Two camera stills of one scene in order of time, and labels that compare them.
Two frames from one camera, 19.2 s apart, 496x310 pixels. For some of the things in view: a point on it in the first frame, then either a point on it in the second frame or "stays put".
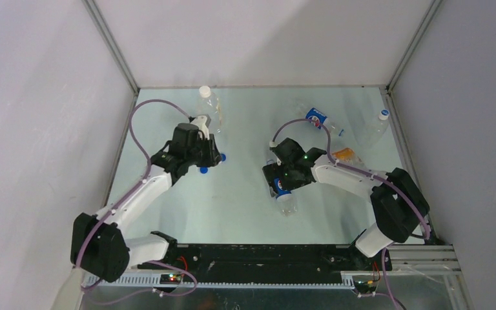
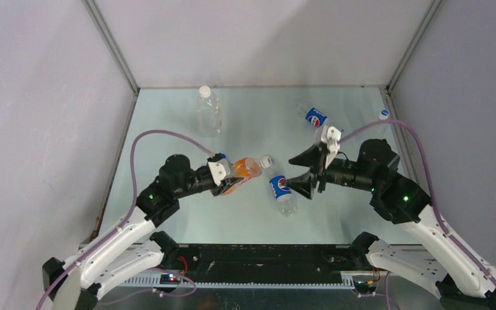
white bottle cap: (383, 114) stays put
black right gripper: (274, 170) to (314, 157)
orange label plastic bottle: (346, 154) to (245, 168)
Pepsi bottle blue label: (316, 117) stays put
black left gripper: (214, 157) to (224, 185)
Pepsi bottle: (287, 203) stays put
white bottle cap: (205, 91) stays put
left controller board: (174, 279) stays put
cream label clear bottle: (208, 104) stays put
